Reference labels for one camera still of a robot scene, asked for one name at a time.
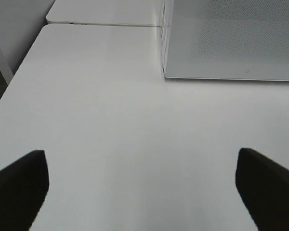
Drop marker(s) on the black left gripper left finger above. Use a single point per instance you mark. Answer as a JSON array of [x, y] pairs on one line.
[[23, 187]]

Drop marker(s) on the white microwave oven body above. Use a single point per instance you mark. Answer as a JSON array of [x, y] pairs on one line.
[[165, 22]]

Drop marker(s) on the white microwave door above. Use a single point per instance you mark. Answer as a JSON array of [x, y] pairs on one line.
[[228, 39]]

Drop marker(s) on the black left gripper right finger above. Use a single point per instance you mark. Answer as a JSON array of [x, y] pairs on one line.
[[263, 186]]

